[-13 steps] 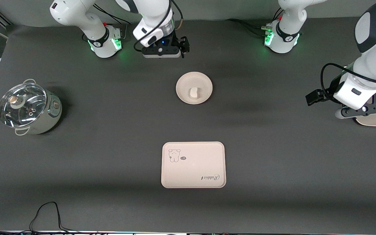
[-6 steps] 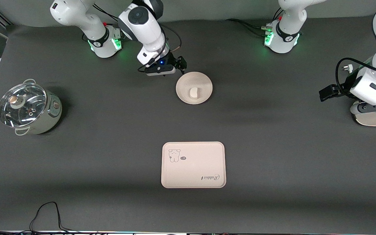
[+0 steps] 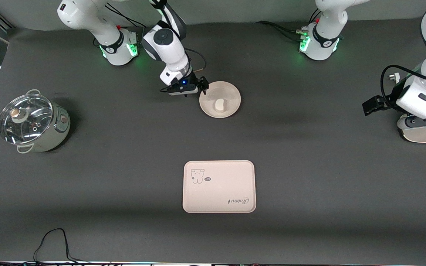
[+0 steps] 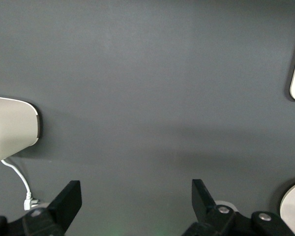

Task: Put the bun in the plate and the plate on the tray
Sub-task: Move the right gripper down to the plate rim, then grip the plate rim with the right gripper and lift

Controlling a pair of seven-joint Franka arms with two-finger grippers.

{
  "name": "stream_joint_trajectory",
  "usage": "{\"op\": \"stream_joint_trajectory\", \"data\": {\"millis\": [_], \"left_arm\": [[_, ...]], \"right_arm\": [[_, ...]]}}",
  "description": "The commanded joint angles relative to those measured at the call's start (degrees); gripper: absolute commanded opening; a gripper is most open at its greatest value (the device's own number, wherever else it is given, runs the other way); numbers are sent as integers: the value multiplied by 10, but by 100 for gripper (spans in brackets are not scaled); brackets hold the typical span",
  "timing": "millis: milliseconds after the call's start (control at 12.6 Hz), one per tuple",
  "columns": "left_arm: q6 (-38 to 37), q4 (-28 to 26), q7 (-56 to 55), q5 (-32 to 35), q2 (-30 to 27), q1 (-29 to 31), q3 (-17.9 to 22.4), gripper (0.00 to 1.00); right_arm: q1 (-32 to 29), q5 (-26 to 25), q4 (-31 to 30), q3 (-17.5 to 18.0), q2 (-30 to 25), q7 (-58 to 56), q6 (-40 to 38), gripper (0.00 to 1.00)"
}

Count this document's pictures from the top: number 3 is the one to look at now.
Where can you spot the glass pot lid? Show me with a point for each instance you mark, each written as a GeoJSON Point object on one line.
{"type": "Point", "coordinates": [24, 125]}

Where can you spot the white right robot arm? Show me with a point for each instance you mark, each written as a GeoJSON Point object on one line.
{"type": "Point", "coordinates": [165, 48]}

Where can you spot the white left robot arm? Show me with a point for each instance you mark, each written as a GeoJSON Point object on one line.
{"type": "Point", "coordinates": [324, 48]}

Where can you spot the round beige plate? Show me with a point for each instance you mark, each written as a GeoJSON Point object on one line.
{"type": "Point", "coordinates": [231, 96]}

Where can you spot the white steamed bun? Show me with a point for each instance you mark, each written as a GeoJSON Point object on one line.
{"type": "Point", "coordinates": [219, 105]}

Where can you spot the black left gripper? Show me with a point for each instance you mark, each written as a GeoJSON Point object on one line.
{"type": "Point", "coordinates": [383, 102]}

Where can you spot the dark grey table cloth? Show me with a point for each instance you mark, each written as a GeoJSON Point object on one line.
{"type": "Point", "coordinates": [124, 166]}

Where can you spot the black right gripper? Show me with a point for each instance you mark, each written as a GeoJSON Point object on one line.
{"type": "Point", "coordinates": [195, 81]}

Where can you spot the beige rectangular rabbit tray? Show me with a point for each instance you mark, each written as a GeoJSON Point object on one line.
{"type": "Point", "coordinates": [220, 192]}

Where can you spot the steel pot with glass lid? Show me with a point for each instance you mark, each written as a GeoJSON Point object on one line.
{"type": "Point", "coordinates": [59, 129]}

